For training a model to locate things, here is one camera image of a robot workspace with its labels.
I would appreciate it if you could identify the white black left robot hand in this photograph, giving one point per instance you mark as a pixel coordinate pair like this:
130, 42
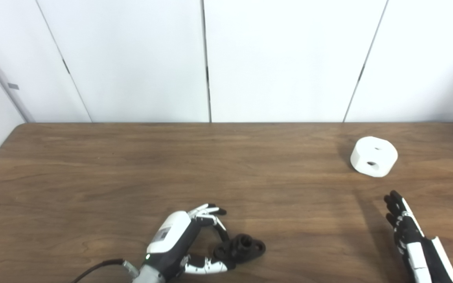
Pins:
171, 236

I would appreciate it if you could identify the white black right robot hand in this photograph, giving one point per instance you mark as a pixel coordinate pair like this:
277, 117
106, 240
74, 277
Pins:
417, 255

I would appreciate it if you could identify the black flanged holder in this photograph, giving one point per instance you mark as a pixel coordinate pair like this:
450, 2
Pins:
246, 247

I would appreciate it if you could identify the round white cylinder piece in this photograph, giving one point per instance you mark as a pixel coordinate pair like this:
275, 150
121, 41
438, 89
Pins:
374, 155

